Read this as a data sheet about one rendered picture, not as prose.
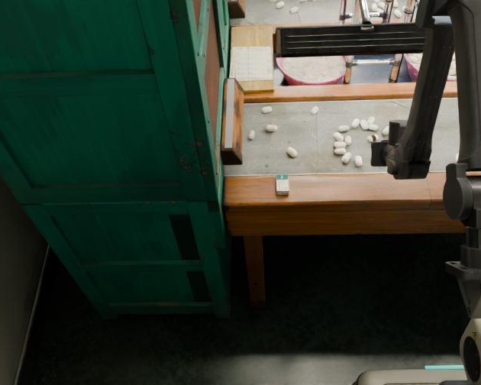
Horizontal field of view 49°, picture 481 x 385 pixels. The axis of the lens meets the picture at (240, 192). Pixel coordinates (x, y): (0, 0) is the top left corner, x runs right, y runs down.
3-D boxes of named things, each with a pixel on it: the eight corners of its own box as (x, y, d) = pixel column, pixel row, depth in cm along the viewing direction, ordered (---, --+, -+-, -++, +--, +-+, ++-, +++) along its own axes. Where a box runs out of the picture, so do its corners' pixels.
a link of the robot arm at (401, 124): (392, 176, 122) (428, 176, 123) (395, 127, 119) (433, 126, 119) (376, 165, 134) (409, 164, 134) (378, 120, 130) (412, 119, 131)
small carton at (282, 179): (288, 195, 151) (288, 191, 150) (276, 195, 151) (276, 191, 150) (288, 178, 155) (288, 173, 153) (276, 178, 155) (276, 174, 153)
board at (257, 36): (273, 92, 175) (273, 89, 174) (228, 93, 176) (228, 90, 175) (272, 27, 194) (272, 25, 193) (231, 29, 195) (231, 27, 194)
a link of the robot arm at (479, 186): (476, 237, 87) (508, 236, 87) (476, 176, 87) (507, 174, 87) (451, 231, 96) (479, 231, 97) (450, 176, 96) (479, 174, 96)
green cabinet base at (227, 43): (237, 319, 211) (218, 202, 142) (102, 320, 214) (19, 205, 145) (243, 81, 289) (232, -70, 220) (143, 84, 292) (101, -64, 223)
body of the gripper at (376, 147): (370, 140, 140) (376, 146, 132) (409, 140, 139) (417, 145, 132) (369, 165, 141) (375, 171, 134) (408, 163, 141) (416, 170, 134)
